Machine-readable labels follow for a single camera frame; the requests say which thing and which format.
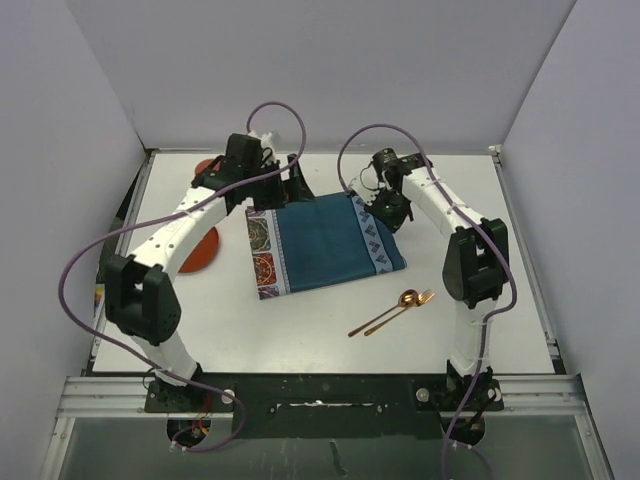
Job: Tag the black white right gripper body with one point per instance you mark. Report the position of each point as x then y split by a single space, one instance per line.
389 208

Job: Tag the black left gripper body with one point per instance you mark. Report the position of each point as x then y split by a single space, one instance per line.
272 191

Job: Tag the pink plastic cup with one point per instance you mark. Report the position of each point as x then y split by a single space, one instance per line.
202 165

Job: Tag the blue patterned placemat cloth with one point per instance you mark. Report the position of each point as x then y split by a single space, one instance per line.
310 245

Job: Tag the red round plate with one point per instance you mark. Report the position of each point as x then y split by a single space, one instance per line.
203 254

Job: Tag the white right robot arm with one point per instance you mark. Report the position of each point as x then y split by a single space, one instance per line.
476 264

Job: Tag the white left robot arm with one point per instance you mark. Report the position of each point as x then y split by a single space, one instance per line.
139 288

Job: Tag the copper spoon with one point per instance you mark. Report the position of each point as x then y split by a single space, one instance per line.
406 299

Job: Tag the copper fork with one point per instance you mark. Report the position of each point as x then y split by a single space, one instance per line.
420 300

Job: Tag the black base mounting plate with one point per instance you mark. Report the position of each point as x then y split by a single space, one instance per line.
341 423

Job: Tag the aluminium front rail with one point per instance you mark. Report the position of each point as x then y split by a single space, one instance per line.
109 396

